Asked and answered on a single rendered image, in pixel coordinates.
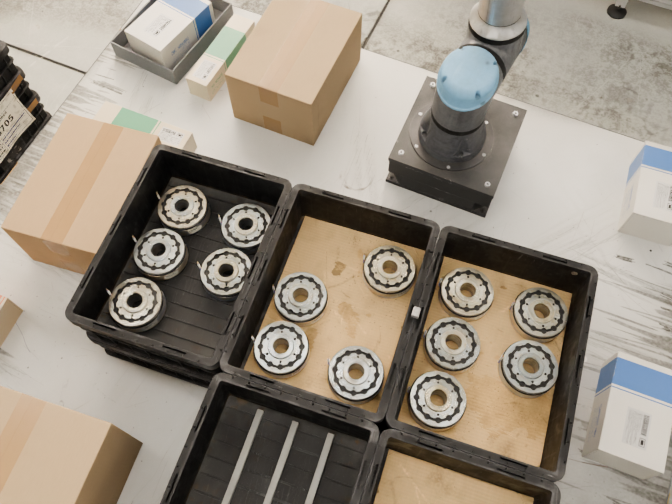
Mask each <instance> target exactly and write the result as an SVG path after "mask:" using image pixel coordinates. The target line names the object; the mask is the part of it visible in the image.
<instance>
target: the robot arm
mask: <svg viewBox="0 0 672 504"><path fill-rule="evenodd" d="M524 2H525V0H480V1H479V2H478V3H477V4H475V5H474V7H473V8H472V10H471V12H470V15H469V21H468V28H467V33H466V36H465V38H464V40H463V41H462V43H461V45H460V46H459V48H458V49H456V50H454V51H453V52H451V53H450V54H449V55H448V56H447V57H446V58H445V60H444V61H443V63H442V65H441V67H440V69H439V72H438V75H437V83H436V89H435V94H434V98H433V103H432V106H431V107H430V108H429V109H428V111H427V112H426V113H425V114H424V116H423V117H422V119H421V122H420V126H419V131H418V136H419V140H420V143H421V145H422V147H423V148H424V150H425V151H426V152H427V153H428V154H429V155H431V156H432V157H434V158H436V159H438V160H440V161H443V162H448V163H460V162H465V161H468V160H470V159H472V158H473V157H475V156H476V155H477V154H478V153H479V152H480V151H481V149H482V147H483V145H484V142H485V139H486V125H485V120H484V119H485V116H486V113H487V110H488V108H489V105H490V103H491V101H492V99H493V97H494V95H495V94H496V92H497V90H498V89H499V87H500V85H501V84H502V82H503V80H504V79H505V77H506V75H507V74H508V72H509V70H510V69H511V67H512V65H513V64H514V62H515V60H516V58H517V57H518V55H519V54H520V53H521V52H522V50H523V49H524V47H525V45H526V43H527V39H528V36H529V32H530V25H529V20H528V18H527V13H526V11H525V9H524V8H523V6H524Z"/></svg>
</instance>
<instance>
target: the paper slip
mask: <svg viewBox="0 0 672 504"><path fill-rule="evenodd" d="M22 80H23V77H22V76H21V75H20V74H19V76H18V77H17V79H16V80H15V82H14V83H13V85H12V86H11V88H10V89H9V92H8V93H7V94H6V95H5V97H4V98H3V99H2V100H1V102H0V163H1V162H2V161H3V159H4V158H5V156H6V155H7V154H8V152H9V151H10V149H11V148H12V146H13V145H14V143H15V142H16V141H17V139H18V138H19V137H20V135H21V134H22V133H23V132H24V131H25V130H26V128H27V127H28V126H29V125H30V124H31V123H32V122H33V121H34V120H35V119H36V118H35V117H33V116H32V115H31V112H32V110H33V109H34V108H35V107H36V105H37V104H38V101H37V99H36V98H35V99H34V101H33V102H32V103H31V104H30V106H29V107H28V108H27V109H26V108H25V107H24V106H23V104H22V103H21V102H20V101H19V99H18V98H17V97H16V95H15V94H14V92H15V91H16V89H17V87H18V86H19V84H20V83H21V81H22Z"/></svg>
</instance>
